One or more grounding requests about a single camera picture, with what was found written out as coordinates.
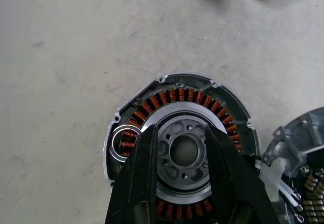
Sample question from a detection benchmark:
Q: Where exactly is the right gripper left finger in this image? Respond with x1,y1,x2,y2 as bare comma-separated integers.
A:
104,124,158,224

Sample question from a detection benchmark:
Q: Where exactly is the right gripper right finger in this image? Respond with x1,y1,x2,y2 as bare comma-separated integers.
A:
204,124,279,224

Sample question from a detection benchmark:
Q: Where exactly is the small metal ring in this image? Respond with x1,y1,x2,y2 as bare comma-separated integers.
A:
110,124,143,163

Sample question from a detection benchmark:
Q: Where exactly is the motor end cover with circuit board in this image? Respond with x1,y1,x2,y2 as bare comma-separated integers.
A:
260,106,324,224

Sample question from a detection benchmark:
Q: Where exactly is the motor stator with copper coils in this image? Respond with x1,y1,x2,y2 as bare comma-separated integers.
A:
103,72,261,224

